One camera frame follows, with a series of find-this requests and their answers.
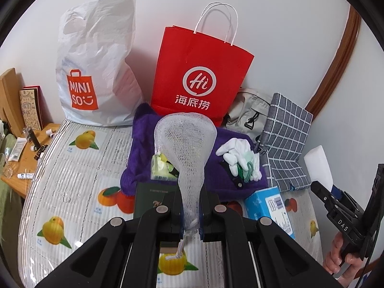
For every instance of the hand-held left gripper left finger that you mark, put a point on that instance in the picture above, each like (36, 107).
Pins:
(177, 216)

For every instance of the small white bottle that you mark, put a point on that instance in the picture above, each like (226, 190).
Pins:
(49, 133)

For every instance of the purple towel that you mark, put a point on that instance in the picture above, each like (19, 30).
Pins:
(141, 162)

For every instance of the wooden nightstand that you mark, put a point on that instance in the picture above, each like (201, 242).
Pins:
(27, 168)

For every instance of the person's right hand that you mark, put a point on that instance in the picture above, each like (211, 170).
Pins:
(336, 261)

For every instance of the brown wooden door frame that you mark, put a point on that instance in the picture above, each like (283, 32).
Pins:
(336, 66)

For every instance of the grey checked cushion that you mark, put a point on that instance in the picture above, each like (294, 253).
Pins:
(285, 132)

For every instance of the white plastic shopping bag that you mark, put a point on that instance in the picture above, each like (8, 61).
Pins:
(96, 66)

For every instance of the small white tube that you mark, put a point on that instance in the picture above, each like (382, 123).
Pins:
(24, 176)

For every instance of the patterned flat box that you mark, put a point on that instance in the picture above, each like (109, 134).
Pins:
(30, 108)

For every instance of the white cotton gloves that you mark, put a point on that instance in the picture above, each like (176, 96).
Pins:
(235, 150)

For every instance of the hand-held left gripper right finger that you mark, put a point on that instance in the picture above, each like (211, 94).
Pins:
(205, 219)

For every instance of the blue tissue pack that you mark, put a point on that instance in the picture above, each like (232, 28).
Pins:
(261, 207)

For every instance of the fruit-print tablecloth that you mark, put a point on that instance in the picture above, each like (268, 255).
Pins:
(81, 180)

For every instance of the dark green tin box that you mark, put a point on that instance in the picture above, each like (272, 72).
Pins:
(150, 198)

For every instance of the black small tool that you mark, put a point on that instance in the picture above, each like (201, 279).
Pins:
(35, 142)

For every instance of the wooden headboard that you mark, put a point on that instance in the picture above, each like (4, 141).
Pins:
(10, 96)

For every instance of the white sock with mint toe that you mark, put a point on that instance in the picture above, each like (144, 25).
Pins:
(255, 168)

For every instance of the white foam block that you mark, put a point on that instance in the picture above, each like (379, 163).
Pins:
(318, 165)

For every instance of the white mesh net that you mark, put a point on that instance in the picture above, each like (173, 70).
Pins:
(186, 144)

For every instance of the red paper bag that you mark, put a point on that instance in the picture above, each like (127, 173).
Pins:
(198, 66)

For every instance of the person's dark clothing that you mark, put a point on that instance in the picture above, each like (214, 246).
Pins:
(375, 276)

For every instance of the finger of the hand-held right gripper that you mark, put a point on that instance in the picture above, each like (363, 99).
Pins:
(349, 201)
(324, 196)

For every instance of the beige fabric bag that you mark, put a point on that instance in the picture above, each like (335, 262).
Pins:
(246, 108)

